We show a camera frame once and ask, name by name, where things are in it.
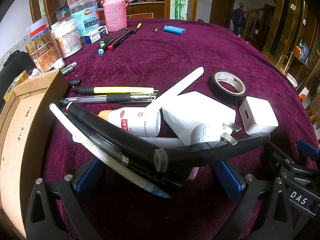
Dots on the yellow black pen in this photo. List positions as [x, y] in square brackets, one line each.
[111, 90]

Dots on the white power adapter with prongs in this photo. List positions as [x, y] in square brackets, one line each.
[196, 118]

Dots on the red cap black marker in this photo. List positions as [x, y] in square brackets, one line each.
[119, 40]

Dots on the long white blue-tip pen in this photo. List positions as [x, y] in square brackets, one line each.
[103, 156]

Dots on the clear jar orange label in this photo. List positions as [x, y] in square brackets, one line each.
[45, 53]

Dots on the small black cap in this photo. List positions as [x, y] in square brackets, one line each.
[74, 83]

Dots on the black marker grey end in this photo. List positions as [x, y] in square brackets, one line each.
[206, 153]

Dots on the small white charger block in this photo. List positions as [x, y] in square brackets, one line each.
[257, 115]

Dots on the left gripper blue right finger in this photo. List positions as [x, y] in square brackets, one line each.
[231, 178]

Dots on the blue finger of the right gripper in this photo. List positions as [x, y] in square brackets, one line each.
[308, 150]

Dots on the pink knitted thermos bottle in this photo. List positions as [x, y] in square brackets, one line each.
[115, 14]

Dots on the black electrical tape roll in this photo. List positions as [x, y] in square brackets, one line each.
[227, 88]

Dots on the small blue white box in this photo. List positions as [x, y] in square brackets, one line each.
[96, 34]

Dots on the white marker pen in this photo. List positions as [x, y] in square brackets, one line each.
[176, 89]

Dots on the white tub container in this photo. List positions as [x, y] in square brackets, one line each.
[65, 33]

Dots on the gold tip black pen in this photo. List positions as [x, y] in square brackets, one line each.
[137, 28]

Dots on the white bottle orange cap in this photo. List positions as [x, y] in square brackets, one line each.
[138, 121]

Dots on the cardboard tray box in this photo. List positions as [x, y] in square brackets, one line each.
[25, 124]

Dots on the clear black gel pen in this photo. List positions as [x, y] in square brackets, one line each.
[110, 98]

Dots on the blue lighter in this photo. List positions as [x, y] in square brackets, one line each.
[174, 30]

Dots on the blue cap black marker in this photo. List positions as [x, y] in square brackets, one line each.
[103, 47]

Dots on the blue label plastic jar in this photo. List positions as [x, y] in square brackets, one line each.
[85, 14]

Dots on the green cap black marker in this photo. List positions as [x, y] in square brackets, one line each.
[113, 35]

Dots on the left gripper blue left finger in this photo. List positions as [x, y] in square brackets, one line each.
[87, 175]

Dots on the black brush marker pen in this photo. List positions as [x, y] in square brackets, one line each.
[112, 133]

